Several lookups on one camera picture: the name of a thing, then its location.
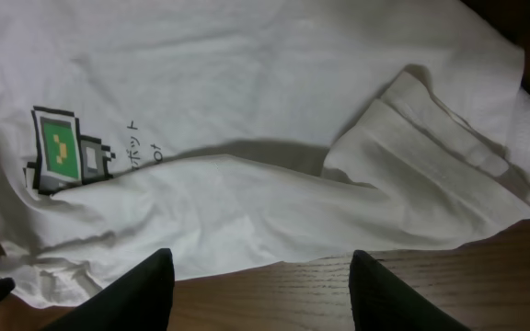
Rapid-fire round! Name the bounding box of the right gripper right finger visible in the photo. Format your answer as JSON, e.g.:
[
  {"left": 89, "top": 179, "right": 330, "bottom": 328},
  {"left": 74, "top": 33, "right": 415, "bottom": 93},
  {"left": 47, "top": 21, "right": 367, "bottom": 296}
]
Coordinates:
[{"left": 349, "top": 250, "right": 468, "bottom": 331}]

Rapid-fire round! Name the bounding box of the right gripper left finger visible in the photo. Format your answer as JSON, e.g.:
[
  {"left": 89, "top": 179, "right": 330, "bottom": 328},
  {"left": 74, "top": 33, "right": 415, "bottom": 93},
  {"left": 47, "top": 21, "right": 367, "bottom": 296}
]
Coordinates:
[{"left": 45, "top": 248, "right": 175, "bottom": 331}]

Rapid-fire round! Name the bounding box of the white printed t-shirt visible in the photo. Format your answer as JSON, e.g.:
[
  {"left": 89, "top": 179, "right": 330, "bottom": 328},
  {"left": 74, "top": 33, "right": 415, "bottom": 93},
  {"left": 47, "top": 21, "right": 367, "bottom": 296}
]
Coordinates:
[{"left": 0, "top": 0, "right": 530, "bottom": 308}]

